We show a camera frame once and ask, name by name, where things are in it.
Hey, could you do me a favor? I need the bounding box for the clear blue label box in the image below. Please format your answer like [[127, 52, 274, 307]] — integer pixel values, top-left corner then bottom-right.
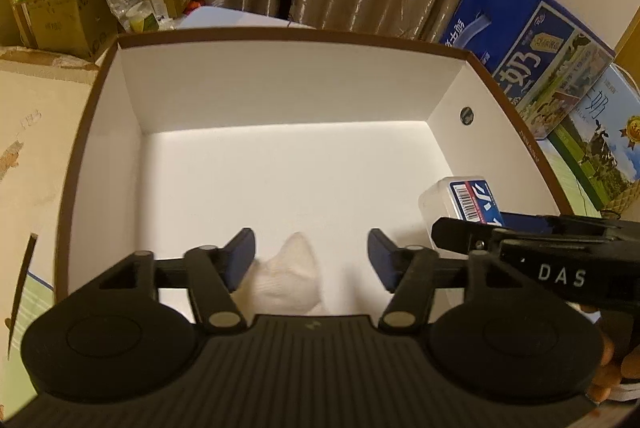
[[418, 177, 504, 249]]

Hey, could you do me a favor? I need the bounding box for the white sock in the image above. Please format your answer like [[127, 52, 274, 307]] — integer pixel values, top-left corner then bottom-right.
[[232, 232, 329, 323]]

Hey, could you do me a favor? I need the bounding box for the person's right hand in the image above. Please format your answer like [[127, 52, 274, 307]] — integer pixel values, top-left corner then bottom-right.
[[579, 304, 639, 403]]

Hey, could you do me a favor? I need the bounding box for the light blue milk carton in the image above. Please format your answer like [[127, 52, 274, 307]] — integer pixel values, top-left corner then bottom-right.
[[549, 64, 639, 211]]

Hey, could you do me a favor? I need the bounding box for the brown cardboard storage box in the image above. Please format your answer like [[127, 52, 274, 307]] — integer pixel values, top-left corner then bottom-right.
[[54, 27, 570, 316]]

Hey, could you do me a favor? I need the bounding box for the dark blue milk carton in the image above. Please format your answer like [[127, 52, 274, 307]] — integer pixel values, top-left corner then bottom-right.
[[440, 0, 614, 140]]

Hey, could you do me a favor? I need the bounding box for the cartoon print bedsheet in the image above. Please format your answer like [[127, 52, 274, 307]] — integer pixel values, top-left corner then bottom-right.
[[0, 46, 101, 344]]

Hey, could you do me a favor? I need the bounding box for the checkered tablecloth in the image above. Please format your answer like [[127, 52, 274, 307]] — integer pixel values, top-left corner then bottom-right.
[[0, 4, 601, 418]]

